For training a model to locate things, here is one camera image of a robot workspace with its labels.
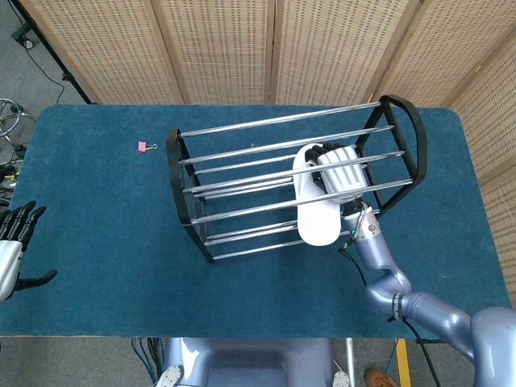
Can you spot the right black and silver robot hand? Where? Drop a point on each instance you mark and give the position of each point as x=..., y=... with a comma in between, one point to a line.
x=342, y=173

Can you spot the chrome stool base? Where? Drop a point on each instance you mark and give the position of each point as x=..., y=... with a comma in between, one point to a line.
x=8, y=105

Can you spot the black stand leg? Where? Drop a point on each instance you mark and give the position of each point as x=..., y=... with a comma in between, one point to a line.
x=66, y=76

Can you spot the woven bamboo folding screen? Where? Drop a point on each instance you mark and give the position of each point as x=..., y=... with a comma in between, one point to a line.
x=221, y=48

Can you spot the lavender robot torso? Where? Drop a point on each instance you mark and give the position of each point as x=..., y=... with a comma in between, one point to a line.
x=250, y=363

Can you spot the right lavender robot arm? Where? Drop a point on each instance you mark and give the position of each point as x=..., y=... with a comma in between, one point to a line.
x=379, y=258

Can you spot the white dotted oval cap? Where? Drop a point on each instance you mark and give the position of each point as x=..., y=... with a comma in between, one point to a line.
x=340, y=379
x=169, y=377

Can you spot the blue table cloth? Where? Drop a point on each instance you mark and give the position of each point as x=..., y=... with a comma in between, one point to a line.
x=101, y=242

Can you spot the pink binder clip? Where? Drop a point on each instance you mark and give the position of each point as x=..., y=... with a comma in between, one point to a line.
x=142, y=146

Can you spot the black shoe rack chrome rods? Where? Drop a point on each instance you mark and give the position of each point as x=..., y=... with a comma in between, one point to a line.
x=173, y=161

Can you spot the yellow bar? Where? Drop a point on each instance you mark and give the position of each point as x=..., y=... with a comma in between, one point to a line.
x=403, y=363

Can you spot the white pole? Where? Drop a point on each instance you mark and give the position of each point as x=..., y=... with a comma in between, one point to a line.
x=350, y=359

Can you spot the white slipper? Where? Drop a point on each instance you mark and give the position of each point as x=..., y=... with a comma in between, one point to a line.
x=318, y=225

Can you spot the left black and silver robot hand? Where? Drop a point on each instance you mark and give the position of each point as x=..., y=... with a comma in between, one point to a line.
x=8, y=258

